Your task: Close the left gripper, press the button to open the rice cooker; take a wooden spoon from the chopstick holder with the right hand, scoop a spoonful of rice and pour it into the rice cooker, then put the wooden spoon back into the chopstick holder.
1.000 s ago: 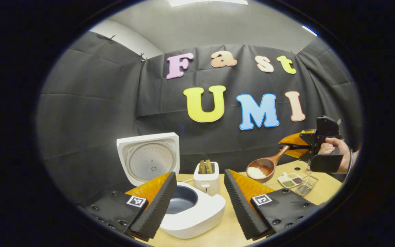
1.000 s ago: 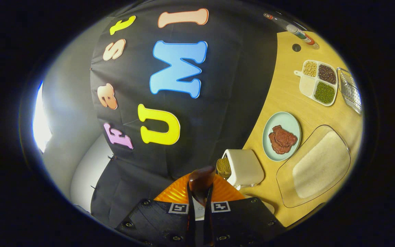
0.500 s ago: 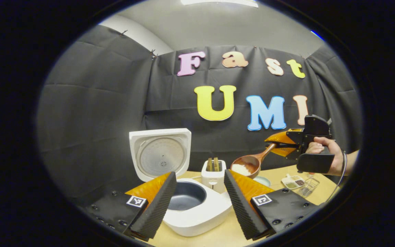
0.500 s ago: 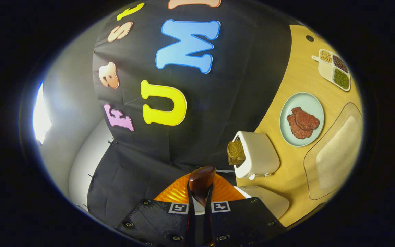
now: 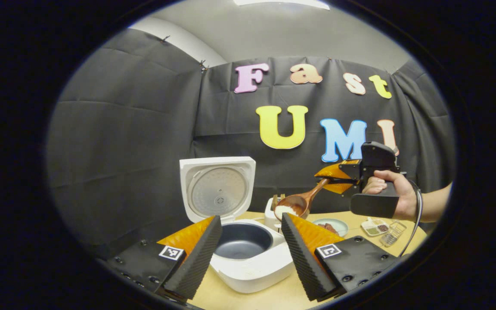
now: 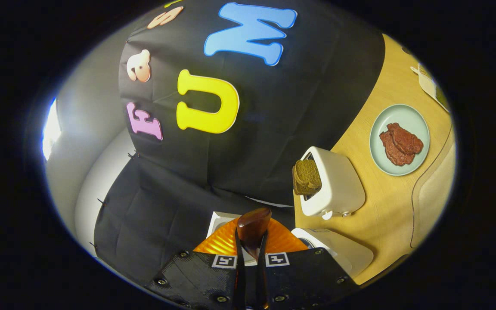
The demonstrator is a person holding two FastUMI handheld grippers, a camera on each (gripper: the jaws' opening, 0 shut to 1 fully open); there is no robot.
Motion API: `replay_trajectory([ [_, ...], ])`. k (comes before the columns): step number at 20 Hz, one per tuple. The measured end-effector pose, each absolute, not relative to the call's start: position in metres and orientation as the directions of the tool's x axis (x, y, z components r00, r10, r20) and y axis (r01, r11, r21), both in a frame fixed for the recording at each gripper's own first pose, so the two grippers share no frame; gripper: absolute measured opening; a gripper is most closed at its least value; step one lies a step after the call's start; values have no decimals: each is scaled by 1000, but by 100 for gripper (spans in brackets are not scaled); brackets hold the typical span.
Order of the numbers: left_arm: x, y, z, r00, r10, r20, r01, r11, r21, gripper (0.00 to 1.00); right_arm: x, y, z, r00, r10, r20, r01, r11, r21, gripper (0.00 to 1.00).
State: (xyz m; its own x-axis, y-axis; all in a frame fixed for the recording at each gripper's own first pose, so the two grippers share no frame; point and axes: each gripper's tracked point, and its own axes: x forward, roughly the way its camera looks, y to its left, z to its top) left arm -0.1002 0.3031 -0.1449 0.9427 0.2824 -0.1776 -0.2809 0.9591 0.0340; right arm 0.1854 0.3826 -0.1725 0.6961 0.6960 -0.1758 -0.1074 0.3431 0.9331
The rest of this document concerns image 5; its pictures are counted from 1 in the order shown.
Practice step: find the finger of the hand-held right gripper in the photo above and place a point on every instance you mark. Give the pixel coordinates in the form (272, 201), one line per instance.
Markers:
(338, 171)
(342, 187)

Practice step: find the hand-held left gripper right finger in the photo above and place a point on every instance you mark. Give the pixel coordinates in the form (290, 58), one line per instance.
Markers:
(306, 267)

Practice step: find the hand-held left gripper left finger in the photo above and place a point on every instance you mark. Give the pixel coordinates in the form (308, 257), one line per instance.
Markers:
(200, 262)

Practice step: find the brown wooden spoon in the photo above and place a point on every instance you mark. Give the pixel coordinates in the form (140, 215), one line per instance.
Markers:
(299, 203)

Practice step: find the white rice cooker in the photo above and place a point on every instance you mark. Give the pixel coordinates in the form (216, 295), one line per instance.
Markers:
(252, 271)

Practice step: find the pale green plate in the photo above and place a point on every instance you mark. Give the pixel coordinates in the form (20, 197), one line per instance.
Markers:
(342, 226)

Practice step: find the red meat slices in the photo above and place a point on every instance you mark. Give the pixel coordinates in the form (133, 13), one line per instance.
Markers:
(327, 228)

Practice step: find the white divided bean dish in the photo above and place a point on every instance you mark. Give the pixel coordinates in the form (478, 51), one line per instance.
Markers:
(375, 227)

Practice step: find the brown bread slice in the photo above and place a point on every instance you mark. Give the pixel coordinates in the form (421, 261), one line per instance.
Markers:
(278, 201)

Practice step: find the black backdrop cloth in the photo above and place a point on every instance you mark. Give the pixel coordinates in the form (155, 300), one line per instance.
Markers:
(123, 142)

